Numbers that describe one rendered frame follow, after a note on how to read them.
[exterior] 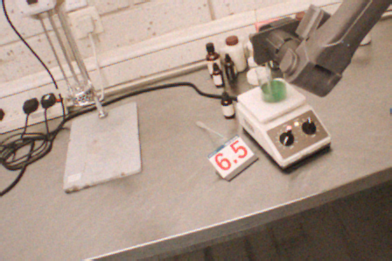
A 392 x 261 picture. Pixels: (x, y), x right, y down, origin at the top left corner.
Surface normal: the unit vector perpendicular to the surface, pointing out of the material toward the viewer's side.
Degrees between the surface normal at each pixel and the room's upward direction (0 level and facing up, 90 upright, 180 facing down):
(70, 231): 0
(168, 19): 90
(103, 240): 0
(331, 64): 95
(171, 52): 90
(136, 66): 90
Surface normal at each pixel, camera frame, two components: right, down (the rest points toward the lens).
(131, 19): 0.25, 0.50
